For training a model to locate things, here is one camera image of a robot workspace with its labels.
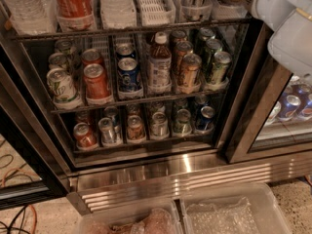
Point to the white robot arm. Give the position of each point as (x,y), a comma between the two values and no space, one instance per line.
(291,41)

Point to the dark striped drink bottle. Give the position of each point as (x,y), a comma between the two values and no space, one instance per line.
(196,10)

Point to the empty white shelf tray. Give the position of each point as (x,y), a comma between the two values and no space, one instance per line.
(156,12)

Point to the brown iced tea bottle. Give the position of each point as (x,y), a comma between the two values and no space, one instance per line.
(159,64)

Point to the stainless steel fridge body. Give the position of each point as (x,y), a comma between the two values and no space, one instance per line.
(111,176)

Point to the red cola bottle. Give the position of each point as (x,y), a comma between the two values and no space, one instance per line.
(76,15)

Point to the clear water bottle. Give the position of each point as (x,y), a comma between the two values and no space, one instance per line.
(33,17)

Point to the open left fridge door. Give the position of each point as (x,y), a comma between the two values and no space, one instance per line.
(16,127)

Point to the front green soda can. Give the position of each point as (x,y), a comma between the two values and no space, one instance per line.
(220,63)

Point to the front copper soda can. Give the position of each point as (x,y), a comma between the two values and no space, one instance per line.
(188,76)

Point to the copper soda can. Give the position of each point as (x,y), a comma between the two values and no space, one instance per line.
(135,129)
(188,76)

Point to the blue cans behind glass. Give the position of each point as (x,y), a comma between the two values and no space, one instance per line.
(295,102)

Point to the closed right glass door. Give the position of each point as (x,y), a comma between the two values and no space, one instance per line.
(262,85)

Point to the bottom blue soda can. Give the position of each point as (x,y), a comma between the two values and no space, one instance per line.
(204,121)

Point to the blue soda can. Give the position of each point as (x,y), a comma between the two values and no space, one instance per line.
(204,121)
(129,78)

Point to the front blue soda can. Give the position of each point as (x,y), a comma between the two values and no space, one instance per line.
(129,78)

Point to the bottom green soda can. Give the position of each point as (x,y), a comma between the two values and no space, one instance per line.
(182,123)

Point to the bottom grey soda can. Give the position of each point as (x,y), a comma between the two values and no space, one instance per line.
(159,126)

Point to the front red soda can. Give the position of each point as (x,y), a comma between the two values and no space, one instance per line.
(98,91)

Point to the red soda can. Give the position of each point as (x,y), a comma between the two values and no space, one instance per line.
(98,91)
(85,137)

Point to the bottom copper soda can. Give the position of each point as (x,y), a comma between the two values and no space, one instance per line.
(135,129)

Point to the bottom silver soda can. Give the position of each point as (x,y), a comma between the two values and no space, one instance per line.
(109,137)

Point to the green white soda can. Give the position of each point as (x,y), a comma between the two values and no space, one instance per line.
(65,93)

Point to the right clear plastic bin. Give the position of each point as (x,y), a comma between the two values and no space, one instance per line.
(234,209)

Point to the clear plastic bin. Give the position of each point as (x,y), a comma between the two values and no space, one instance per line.
(153,216)
(234,209)

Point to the bottom red soda can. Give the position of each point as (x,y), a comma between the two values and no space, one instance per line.
(85,137)

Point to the left clear plastic bin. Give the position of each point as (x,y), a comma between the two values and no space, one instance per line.
(153,216)

